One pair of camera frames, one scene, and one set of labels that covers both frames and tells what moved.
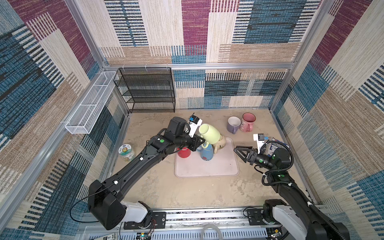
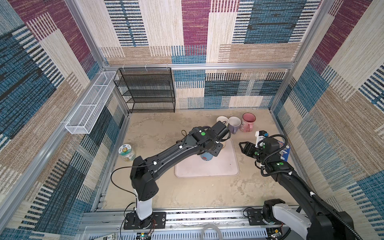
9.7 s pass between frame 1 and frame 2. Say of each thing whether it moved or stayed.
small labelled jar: stayed
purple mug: stayed
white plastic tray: stayed
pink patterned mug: stayed
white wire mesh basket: stayed
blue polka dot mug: stayed
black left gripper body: moved
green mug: moved
